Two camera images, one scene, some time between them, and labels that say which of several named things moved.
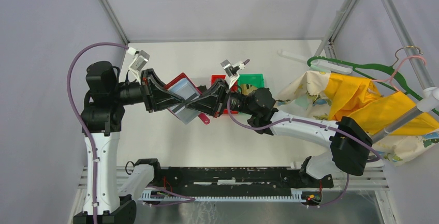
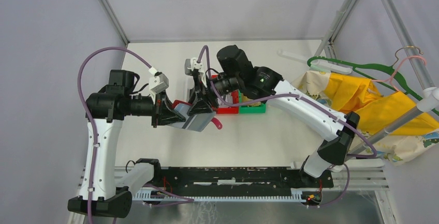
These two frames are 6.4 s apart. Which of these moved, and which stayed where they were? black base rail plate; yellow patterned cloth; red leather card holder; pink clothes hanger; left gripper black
Moved: red leather card holder; left gripper black
Stayed: yellow patterned cloth; black base rail plate; pink clothes hanger
